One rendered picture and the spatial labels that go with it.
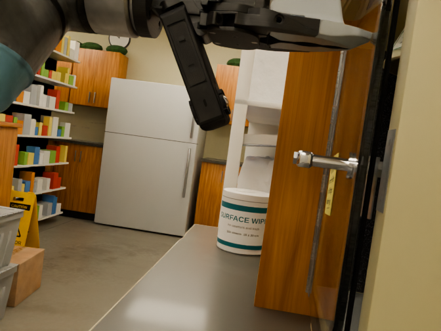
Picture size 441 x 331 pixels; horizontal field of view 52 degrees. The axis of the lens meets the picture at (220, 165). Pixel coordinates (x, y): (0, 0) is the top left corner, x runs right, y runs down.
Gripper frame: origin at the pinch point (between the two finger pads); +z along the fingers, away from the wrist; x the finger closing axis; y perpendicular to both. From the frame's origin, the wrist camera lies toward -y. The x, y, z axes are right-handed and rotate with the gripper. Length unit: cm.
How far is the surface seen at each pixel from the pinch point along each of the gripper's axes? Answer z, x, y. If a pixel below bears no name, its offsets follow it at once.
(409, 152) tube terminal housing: 4.9, -4.4, -9.2
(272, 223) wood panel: -4.1, 32.6, -22.7
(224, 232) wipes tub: -14, 68, -33
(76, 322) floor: -108, 215, -131
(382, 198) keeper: 3.6, -3.3, -13.2
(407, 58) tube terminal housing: 3.7, -3.9, -1.6
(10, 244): -147, 200, -86
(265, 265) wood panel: -4.3, 32.6, -29.8
